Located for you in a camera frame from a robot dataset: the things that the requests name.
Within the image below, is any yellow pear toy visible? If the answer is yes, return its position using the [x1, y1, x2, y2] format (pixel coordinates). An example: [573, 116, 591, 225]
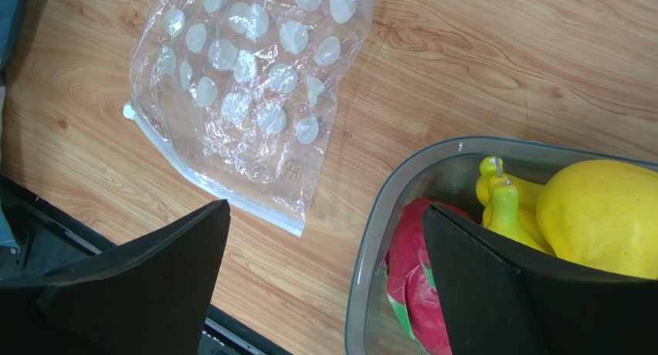
[536, 160, 657, 279]

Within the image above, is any red dragon fruit toy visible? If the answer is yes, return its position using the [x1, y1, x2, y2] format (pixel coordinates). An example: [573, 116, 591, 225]
[385, 198, 452, 354]

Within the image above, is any yellow banana bunch toy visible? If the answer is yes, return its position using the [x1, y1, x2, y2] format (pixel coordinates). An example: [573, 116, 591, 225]
[475, 157, 555, 255]

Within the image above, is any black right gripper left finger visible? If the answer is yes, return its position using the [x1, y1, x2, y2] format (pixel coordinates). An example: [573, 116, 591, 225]
[1, 201, 230, 354]

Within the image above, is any black table front rail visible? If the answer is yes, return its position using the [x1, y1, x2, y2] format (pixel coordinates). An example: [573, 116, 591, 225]
[1, 177, 283, 354]

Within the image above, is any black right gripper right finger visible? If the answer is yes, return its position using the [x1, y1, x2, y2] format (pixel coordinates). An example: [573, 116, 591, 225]
[422, 203, 657, 354]

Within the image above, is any clear polka-dot zip bag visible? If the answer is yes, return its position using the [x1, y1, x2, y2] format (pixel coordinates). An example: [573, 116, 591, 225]
[124, 0, 375, 235]

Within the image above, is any clear grey plastic tray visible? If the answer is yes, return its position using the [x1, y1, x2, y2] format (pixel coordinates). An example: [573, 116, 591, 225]
[344, 137, 657, 354]

